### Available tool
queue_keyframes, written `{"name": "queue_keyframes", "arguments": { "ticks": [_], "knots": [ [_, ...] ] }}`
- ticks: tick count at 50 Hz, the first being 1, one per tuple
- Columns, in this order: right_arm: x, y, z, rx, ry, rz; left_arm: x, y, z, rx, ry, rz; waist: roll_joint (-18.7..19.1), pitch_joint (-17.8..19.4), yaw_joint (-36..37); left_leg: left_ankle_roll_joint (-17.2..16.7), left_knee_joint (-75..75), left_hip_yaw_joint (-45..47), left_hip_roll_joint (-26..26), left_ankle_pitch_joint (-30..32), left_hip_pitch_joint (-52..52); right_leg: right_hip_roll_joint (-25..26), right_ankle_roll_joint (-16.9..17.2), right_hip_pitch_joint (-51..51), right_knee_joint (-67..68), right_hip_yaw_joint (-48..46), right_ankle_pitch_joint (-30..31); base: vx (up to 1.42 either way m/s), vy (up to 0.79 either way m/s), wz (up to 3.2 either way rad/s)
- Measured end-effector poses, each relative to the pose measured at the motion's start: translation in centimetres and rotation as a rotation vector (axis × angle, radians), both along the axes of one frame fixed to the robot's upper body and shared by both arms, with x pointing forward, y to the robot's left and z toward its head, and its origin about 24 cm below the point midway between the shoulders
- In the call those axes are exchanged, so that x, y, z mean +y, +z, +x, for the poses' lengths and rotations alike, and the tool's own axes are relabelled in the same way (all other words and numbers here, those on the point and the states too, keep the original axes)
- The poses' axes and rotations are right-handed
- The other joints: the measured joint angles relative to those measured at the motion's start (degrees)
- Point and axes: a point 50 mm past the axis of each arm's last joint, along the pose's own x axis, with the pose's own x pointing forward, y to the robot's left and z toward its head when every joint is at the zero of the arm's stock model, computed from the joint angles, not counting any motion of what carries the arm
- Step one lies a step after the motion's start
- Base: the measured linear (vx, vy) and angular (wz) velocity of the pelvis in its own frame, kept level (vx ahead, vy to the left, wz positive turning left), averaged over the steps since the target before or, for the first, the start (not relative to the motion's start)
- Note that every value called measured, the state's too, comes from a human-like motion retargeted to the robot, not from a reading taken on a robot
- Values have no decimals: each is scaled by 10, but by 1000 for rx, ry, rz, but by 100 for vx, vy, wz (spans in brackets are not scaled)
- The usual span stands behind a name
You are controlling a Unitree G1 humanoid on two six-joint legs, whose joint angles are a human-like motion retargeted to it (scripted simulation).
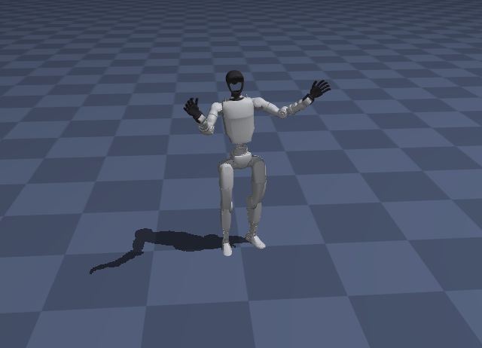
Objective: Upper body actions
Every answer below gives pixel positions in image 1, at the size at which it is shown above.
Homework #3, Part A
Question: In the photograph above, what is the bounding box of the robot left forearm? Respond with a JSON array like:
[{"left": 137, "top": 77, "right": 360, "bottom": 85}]
[{"left": 286, "top": 97, "right": 312, "bottom": 115}]

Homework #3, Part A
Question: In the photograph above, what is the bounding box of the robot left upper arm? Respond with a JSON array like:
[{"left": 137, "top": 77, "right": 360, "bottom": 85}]
[{"left": 252, "top": 97, "right": 290, "bottom": 119}]

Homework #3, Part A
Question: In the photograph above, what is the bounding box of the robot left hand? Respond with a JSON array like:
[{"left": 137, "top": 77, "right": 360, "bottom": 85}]
[{"left": 303, "top": 80, "right": 331, "bottom": 102}]

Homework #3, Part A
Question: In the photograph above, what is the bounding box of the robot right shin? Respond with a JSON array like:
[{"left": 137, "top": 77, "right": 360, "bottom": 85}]
[{"left": 221, "top": 209, "right": 231, "bottom": 244}]

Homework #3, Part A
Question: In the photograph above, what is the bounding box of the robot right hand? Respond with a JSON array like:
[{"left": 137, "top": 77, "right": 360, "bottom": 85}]
[{"left": 184, "top": 97, "right": 204, "bottom": 124}]

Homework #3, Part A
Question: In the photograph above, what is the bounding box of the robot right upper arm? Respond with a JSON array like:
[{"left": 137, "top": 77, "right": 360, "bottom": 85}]
[{"left": 202, "top": 102, "right": 223, "bottom": 135}]

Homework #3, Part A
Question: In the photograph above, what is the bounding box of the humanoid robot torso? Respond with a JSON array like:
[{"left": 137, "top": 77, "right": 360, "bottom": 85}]
[{"left": 222, "top": 94, "right": 255, "bottom": 169}]

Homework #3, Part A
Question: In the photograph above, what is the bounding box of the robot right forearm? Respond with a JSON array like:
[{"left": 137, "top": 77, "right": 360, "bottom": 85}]
[{"left": 197, "top": 114, "right": 210, "bottom": 133}]

